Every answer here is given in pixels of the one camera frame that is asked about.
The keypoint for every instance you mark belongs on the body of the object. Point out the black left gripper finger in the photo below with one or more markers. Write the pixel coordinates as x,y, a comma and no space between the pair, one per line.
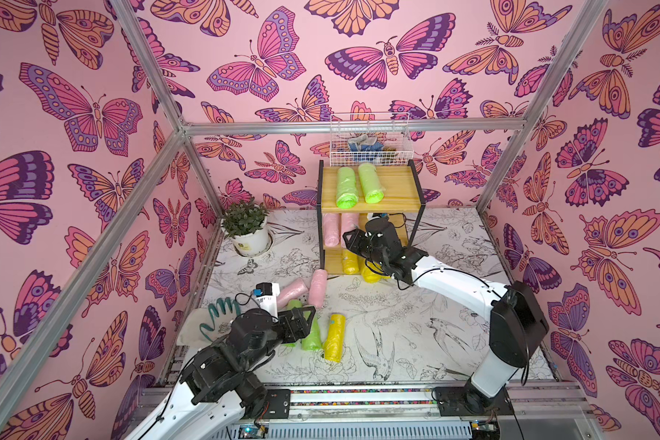
305,314
297,337

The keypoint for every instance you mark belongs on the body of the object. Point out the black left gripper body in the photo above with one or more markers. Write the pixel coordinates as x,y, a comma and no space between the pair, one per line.
286,334

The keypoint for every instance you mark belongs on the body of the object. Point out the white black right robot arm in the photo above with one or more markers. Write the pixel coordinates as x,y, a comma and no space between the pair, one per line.
516,322

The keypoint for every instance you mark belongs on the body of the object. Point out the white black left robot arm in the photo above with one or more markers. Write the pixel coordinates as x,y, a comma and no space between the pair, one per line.
219,387

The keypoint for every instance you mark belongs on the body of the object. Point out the green roll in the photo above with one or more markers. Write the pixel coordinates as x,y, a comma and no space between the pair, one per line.
370,183
313,341
293,304
347,195

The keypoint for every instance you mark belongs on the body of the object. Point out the white green work glove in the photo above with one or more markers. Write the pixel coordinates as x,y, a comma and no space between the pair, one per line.
206,324

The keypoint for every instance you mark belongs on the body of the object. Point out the potted green plant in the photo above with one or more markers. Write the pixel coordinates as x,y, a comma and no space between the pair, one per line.
245,223

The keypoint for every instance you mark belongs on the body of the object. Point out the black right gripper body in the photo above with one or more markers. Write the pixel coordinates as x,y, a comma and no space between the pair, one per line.
360,239

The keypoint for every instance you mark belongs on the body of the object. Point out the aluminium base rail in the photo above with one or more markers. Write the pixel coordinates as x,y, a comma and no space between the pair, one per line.
539,410

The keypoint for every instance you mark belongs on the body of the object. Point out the wooden three-tier shelf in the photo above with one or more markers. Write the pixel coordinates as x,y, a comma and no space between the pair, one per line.
403,201

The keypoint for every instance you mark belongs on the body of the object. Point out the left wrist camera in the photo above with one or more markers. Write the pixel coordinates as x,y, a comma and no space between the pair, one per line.
266,294

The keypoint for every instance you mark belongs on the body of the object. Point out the yellow roll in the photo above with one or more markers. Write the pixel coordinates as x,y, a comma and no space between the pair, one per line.
370,273
349,263
334,344

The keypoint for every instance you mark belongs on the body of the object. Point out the pink roll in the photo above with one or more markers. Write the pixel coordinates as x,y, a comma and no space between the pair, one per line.
348,222
317,291
331,229
293,291

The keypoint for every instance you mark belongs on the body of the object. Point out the white wire basket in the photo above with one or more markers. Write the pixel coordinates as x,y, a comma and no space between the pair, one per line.
363,139

